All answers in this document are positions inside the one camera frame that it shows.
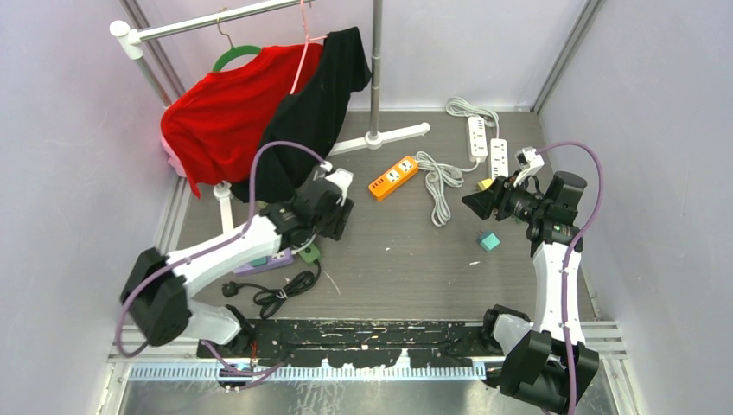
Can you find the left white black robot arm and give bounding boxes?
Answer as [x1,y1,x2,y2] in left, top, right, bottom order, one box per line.
[120,169,354,357]

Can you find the teal plug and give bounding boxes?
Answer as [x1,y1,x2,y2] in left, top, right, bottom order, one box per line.
[249,257,268,268]
[477,232,500,252]

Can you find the dark green power strip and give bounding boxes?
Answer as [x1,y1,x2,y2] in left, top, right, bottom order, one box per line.
[297,243,321,264]

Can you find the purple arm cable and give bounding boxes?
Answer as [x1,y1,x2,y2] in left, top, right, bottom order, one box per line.
[535,140,606,415]
[114,140,335,392]

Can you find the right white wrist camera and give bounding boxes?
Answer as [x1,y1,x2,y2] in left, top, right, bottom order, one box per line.
[513,147,545,187]

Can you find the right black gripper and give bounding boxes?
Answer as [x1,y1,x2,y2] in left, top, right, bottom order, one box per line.
[462,169,550,223]

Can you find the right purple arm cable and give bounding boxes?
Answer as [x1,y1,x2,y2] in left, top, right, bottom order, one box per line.
[535,140,606,415]

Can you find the long white power strip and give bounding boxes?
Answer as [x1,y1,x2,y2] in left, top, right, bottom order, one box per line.
[443,96,511,181]

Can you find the purple power strip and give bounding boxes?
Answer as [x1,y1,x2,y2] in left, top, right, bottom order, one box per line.
[233,235,316,276]

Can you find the white metal clothes rack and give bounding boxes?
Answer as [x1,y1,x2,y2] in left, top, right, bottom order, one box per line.
[108,0,431,236]

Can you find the red t-shirt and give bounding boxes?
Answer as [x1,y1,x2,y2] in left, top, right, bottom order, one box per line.
[160,44,323,197]

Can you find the orange power strip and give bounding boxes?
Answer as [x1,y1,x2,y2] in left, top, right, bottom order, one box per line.
[367,150,466,228]

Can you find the pink clothes hanger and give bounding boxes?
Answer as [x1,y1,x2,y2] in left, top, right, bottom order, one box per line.
[290,0,328,95]

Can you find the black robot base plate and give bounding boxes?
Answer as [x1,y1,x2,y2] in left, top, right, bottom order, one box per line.
[196,319,505,380]

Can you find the green clothes hanger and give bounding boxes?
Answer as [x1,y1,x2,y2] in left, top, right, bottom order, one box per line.
[211,18,262,73]

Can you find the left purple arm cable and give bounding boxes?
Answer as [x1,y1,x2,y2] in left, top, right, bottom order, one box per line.
[114,140,335,392]

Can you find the black t-shirt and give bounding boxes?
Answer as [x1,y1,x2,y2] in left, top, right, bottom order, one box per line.
[253,27,372,203]

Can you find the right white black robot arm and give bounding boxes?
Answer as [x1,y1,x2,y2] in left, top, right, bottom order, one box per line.
[462,171,600,414]

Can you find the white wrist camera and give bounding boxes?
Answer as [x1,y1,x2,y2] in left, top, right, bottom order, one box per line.
[325,168,354,207]
[513,147,545,187]

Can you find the short white power strip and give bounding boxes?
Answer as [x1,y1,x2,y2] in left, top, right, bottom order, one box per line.
[458,115,488,173]

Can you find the yellow plug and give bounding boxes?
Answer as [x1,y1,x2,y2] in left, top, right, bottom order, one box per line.
[477,178,494,191]

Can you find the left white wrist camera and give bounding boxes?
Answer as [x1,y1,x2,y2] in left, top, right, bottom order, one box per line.
[325,168,354,207]

